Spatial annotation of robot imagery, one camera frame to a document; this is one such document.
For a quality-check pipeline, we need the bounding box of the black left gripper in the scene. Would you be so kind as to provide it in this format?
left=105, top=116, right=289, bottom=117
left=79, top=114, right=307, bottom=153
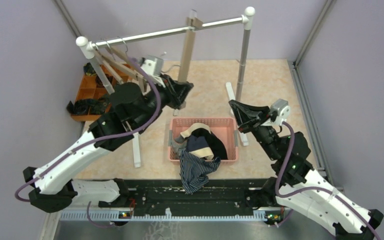
left=133, top=73, right=194, bottom=131

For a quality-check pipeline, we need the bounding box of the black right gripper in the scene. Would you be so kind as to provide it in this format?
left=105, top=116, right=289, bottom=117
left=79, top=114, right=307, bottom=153
left=228, top=98, right=281, bottom=160

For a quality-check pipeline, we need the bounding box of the black underwear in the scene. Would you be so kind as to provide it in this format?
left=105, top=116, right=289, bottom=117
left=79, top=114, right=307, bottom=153
left=192, top=129, right=228, bottom=160

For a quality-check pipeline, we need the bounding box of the navy blue underwear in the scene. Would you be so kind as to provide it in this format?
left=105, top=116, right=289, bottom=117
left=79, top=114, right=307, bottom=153
left=180, top=122, right=214, bottom=161

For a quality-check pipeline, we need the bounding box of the beige clip hanger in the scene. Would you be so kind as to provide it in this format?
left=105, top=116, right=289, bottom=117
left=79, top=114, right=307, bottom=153
left=106, top=43, right=147, bottom=93
left=173, top=9, right=203, bottom=116
left=95, top=50, right=124, bottom=85
left=96, top=46, right=141, bottom=84

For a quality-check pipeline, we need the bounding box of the dark striped underwear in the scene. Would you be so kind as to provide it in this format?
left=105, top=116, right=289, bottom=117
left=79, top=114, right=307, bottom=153
left=179, top=150, right=221, bottom=195

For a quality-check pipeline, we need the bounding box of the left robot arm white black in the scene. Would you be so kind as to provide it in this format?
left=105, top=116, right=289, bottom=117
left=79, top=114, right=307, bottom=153
left=23, top=74, right=194, bottom=213

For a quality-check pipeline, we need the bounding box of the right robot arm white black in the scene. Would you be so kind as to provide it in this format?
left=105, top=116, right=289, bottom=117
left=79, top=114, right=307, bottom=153
left=229, top=99, right=384, bottom=240

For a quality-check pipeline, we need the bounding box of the pink plastic basket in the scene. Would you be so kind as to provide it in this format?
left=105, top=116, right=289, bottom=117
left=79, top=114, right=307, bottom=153
left=167, top=117, right=239, bottom=165

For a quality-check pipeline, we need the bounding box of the green patterned tie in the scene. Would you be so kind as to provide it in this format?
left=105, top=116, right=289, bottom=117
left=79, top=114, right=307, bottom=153
left=89, top=94, right=110, bottom=115

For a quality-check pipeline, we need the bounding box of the orange wooden divider tray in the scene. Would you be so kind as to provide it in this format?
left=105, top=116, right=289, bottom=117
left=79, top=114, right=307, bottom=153
left=70, top=63, right=130, bottom=122

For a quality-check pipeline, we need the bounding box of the green patterned rolled cloth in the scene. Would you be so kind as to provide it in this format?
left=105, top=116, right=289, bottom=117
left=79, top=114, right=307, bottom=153
left=83, top=62, right=96, bottom=76

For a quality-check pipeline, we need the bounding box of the black rolled cloth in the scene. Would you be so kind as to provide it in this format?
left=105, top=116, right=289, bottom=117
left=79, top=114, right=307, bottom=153
left=66, top=98, right=96, bottom=116

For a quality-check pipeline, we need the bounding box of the white metal clothes rack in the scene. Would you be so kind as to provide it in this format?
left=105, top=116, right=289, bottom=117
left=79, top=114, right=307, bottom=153
left=57, top=6, right=255, bottom=170

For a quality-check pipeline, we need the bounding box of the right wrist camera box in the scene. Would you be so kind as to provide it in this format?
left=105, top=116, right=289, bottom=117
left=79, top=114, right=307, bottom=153
left=263, top=98, right=291, bottom=126

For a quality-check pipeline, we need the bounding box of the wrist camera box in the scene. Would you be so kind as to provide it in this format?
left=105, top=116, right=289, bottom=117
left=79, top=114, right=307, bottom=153
left=263, top=98, right=291, bottom=126
left=139, top=55, right=166, bottom=88

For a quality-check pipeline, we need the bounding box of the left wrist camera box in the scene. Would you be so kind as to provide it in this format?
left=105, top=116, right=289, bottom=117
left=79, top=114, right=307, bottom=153
left=139, top=55, right=166, bottom=88

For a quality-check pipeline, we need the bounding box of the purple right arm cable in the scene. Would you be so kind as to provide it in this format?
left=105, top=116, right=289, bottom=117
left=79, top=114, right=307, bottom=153
left=274, top=120, right=382, bottom=240

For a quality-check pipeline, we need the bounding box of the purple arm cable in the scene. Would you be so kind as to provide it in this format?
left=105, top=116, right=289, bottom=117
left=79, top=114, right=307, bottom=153
left=274, top=120, right=382, bottom=240
left=14, top=56, right=163, bottom=229

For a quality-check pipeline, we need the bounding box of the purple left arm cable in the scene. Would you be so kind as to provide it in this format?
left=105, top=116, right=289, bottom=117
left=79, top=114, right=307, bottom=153
left=14, top=56, right=163, bottom=229

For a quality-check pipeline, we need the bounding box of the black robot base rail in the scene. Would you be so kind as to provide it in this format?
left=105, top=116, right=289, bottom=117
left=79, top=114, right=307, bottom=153
left=69, top=177, right=296, bottom=221

